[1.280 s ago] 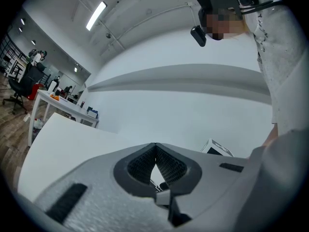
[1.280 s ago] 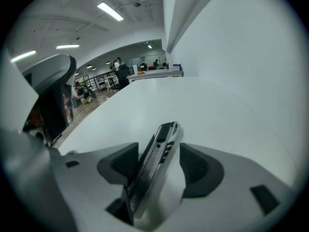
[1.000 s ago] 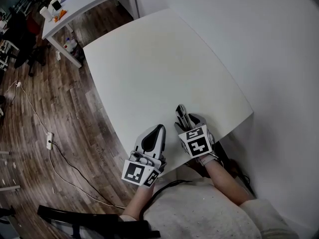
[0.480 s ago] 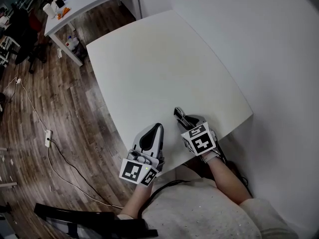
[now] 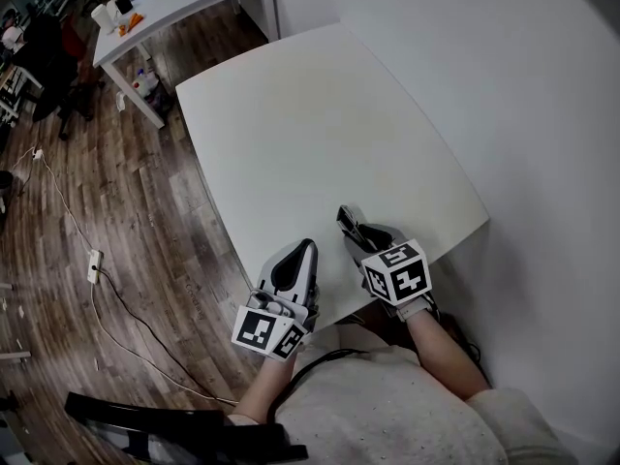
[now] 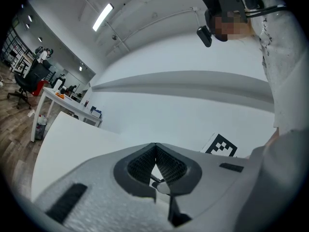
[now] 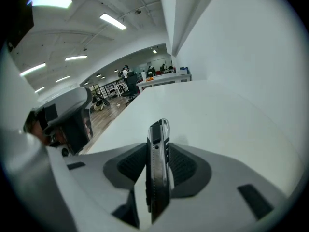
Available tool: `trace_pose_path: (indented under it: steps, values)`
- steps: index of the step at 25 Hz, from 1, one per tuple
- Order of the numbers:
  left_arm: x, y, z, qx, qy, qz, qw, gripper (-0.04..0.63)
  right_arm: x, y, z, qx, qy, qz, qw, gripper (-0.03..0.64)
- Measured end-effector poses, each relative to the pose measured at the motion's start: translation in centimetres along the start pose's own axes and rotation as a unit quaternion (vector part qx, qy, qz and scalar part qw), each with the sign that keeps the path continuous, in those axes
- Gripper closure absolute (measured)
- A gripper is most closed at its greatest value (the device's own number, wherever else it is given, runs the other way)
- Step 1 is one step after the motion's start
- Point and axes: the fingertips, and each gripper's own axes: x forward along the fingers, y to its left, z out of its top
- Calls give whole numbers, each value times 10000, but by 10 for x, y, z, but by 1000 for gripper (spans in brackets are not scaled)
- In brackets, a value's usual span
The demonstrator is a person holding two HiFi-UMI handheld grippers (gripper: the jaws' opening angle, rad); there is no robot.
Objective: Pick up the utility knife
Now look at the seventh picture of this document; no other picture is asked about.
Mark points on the pile of oranges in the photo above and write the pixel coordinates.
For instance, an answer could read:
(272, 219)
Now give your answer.
(150, 79)

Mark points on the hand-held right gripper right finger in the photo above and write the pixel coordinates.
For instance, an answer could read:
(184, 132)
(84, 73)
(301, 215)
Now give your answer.
(217, 202)

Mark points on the person's left forearm white sleeve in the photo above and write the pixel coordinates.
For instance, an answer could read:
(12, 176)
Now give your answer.
(24, 178)

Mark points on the white metal cart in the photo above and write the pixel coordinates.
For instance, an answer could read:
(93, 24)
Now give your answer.
(112, 91)

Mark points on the black metal railing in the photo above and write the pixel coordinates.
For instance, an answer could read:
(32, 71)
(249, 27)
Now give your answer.
(103, 87)

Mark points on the person's left hand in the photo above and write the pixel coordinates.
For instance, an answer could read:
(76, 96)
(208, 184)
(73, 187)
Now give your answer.
(36, 130)

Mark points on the white paper roll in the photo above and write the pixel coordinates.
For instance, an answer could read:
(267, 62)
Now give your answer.
(144, 76)

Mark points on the black office chair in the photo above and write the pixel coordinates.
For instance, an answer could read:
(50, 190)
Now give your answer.
(131, 86)

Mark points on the small box on table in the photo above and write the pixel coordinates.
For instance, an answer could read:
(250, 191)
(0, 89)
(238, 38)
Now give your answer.
(183, 71)

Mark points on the white table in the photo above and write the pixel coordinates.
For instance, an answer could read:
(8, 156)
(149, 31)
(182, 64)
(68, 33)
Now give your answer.
(166, 79)

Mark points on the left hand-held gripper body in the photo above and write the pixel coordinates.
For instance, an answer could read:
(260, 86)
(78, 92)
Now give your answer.
(70, 105)

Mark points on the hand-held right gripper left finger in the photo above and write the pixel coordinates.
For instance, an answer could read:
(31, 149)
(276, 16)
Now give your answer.
(96, 190)

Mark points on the round ceiling smoke detector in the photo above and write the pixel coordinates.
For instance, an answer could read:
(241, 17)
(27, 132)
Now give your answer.
(137, 12)

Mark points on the person's white shirt torso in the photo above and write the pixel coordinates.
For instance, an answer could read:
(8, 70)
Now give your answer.
(14, 100)

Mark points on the long ceiling light strip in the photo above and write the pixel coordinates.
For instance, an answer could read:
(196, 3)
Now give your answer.
(62, 78)
(32, 69)
(76, 57)
(113, 21)
(39, 89)
(50, 1)

